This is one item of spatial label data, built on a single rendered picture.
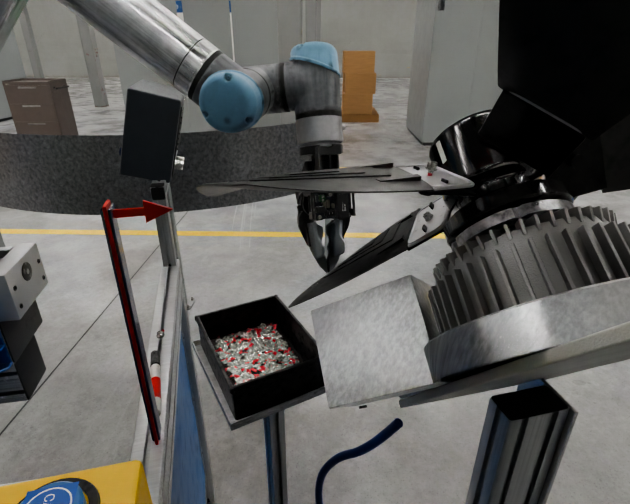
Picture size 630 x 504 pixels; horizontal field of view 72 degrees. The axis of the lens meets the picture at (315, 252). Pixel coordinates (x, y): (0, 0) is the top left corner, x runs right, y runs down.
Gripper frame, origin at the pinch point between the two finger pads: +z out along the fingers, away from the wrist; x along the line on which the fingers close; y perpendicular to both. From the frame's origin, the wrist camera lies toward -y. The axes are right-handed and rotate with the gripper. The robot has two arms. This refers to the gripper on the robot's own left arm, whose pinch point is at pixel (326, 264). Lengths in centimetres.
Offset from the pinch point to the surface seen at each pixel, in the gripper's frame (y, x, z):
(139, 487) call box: 44, -25, 5
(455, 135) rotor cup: 24.5, 10.8, -18.5
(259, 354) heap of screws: -2.6, -13.1, 15.4
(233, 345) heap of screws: -6.1, -17.4, 14.3
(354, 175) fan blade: 28.6, -3.5, -14.7
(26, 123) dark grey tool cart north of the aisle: -621, -259, -127
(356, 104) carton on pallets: -727, 262, -153
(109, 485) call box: 44, -27, 5
